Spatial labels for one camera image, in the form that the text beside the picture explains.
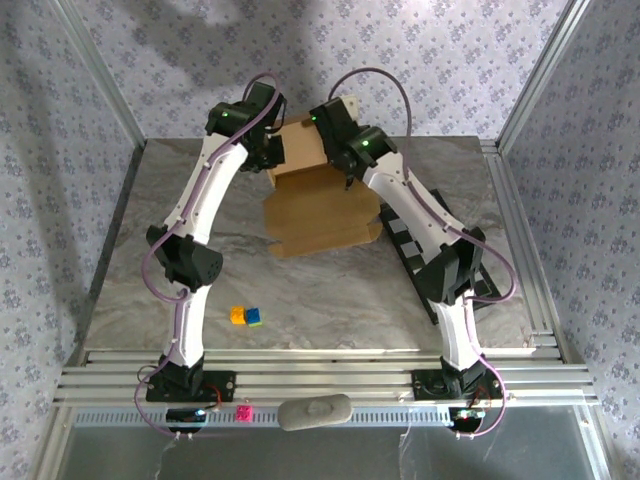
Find brown cardboard paper box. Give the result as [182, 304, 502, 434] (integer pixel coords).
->
[262, 112, 384, 260]

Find black grey chessboard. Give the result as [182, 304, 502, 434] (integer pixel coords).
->
[378, 187, 502, 327]

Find aluminium side rails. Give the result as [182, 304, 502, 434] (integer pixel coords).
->
[479, 138, 569, 364]

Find grey oval pad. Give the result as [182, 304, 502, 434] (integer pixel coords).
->
[277, 393, 353, 432]

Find black left controller board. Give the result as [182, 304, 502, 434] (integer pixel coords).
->
[166, 408, 207, 434]

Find black controller board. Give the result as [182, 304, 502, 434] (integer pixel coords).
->
[448, 407, 485, 434]
[166, 408, 207, 434]

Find black right controller board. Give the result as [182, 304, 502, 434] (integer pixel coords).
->
[448, 407, 485, 434]

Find aluminium frame post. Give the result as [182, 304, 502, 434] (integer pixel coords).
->
[49, 0, 150, 149]
[496, 0, 589, 151]

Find aluminium frame rails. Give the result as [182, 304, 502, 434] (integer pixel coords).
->
[52, 348, 600, 407]

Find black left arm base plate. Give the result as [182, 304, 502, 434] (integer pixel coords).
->
[145, 370, 237, 404]

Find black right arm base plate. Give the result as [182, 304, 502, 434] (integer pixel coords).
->
[412, 368, 503, 401]

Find grey slotted cable duct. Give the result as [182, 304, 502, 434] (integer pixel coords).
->
[72, 405, 456, 430]

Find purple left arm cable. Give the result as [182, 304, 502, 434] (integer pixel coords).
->
[133, 72, 281, 442]

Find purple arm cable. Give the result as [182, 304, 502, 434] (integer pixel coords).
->
[327, 67, 517, 442]
[133, 72, 281, 442]

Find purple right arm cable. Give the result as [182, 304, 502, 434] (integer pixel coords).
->
[327, 67, 517, 442]

